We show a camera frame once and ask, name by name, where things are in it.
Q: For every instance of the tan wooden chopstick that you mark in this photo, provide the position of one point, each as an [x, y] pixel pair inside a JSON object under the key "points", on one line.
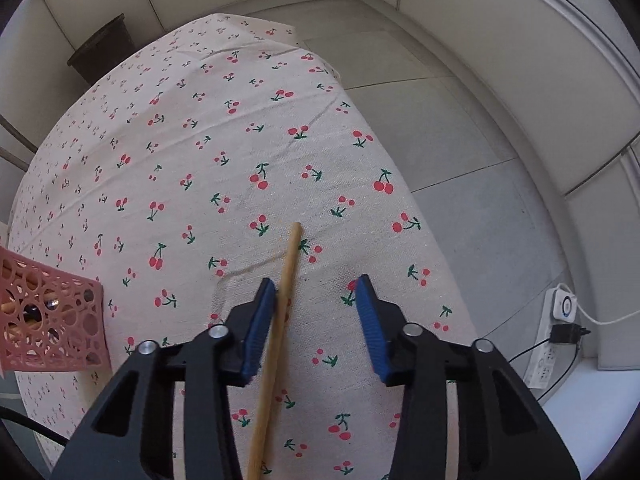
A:
{"points": [[280, 320]]}

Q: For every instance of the cherry print tablecloth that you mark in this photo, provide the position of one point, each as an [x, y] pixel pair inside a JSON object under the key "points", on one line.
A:
{"points": [[200, 160]]}

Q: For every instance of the white plug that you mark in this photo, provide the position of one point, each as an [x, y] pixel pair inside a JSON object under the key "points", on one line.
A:
{"points": [[564, 305]]}

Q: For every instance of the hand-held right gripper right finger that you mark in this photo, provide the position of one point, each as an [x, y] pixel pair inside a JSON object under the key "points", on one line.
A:
{"points": [[370, 330]]}

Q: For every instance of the grey metal frame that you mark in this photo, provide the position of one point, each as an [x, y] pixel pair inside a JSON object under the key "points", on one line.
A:
{"points": [[15, 132]]}

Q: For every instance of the white power strip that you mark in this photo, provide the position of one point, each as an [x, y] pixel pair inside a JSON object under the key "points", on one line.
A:
{"points": [[542, 365], [575, 355]]}

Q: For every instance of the black power adapter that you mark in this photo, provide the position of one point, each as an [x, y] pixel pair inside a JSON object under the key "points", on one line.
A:
{"points": [[567, 334]]}

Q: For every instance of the pink perforated plastic basket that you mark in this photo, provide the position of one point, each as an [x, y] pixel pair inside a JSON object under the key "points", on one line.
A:
{"points": [[65, 345]]}

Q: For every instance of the dark waste bin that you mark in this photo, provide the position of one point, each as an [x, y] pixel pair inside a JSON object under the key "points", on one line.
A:
{"points": [[102, 52]]}

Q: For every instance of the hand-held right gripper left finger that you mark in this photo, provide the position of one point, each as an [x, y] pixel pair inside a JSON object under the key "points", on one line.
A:
{"points": [[260, 330]]}

